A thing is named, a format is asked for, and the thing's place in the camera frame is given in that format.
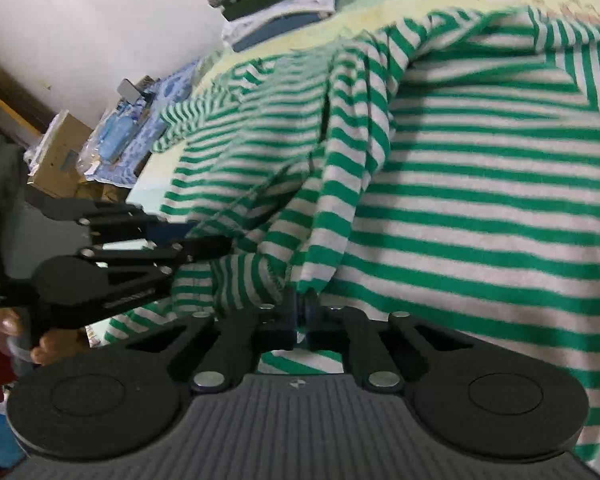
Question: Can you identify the blue patterned cloth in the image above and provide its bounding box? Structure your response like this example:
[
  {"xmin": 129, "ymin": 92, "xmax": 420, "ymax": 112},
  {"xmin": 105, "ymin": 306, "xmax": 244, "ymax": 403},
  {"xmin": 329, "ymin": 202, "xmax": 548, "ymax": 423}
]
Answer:
[{"xmin": 89, "ymin": 60, "xmax": 198, "ymax": 188}]

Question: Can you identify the blue folded garment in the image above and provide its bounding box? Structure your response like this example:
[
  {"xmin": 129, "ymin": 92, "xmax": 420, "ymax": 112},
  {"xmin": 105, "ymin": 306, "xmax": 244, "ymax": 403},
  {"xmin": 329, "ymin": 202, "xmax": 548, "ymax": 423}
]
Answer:
[{"xmin": 230, "ymin": 12, "xmax": 329, "ymax": 52}]

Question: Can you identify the cardboard box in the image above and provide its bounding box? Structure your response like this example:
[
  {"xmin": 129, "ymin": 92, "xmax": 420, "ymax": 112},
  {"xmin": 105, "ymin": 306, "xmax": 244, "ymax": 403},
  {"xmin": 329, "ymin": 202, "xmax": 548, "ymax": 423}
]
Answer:
[{"xmin": 28, "ymin": 110, "xmax": 92, "ymax": 197}]

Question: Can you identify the green white striped shirt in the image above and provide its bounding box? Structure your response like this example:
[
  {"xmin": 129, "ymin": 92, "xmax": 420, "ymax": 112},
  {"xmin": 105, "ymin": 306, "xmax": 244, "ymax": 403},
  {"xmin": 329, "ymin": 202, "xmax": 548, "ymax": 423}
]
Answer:
[{"xmin": 105, "ymin": 8, "xmax": 600, "ymax": 460}]

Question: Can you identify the plastic bag of items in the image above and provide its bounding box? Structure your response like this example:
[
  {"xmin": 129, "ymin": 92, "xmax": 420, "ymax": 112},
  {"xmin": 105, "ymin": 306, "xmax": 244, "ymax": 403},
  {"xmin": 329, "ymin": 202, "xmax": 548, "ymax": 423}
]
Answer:
[{"xmin": 76, "ymin": 76, "xmax": 156, "ymax": 180}]

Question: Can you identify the white folded garment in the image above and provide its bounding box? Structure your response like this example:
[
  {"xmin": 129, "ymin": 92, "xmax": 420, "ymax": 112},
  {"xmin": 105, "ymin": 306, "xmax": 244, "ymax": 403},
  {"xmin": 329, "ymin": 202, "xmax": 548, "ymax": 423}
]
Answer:
[{"xmin": 221, "ymin": 0, "xmax": 336, "ymax": 48}]

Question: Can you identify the person left hand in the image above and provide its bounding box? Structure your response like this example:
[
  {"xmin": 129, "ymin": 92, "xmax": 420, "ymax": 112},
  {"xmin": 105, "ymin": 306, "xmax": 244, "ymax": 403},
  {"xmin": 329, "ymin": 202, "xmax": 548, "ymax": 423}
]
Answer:
[{"xmin": 0, "ymin": 306, "xmax": 89, "ymax": 366}]

